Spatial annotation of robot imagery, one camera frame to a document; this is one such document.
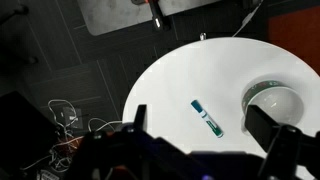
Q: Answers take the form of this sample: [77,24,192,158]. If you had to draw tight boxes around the black power adapter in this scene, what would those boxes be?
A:
[61,106,84,129]

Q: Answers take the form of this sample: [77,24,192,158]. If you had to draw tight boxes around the tangled white cables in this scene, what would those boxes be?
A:
[19,98,123,174]

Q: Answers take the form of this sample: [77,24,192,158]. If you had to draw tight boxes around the black floor case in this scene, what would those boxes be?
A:
[0,90,61,171]

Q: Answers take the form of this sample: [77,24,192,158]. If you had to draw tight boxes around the green marker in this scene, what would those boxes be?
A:
[190,99,225,139]

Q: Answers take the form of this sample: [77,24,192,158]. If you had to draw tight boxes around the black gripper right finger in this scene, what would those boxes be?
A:
[244,104,303,180]

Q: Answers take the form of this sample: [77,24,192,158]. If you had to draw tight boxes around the black metal leg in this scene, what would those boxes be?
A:
[131,0,173,33]

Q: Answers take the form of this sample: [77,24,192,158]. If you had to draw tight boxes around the grey floor mat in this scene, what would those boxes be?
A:
[77,0,221,37]

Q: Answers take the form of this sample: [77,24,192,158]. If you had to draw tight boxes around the white and green mug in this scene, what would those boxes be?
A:
[240,79,305,134]

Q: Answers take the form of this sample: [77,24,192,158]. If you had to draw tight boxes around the white floor cable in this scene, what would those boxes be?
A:
[232,0,265,38]

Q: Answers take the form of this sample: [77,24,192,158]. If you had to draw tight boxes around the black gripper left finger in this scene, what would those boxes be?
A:
[133,103,148,134]

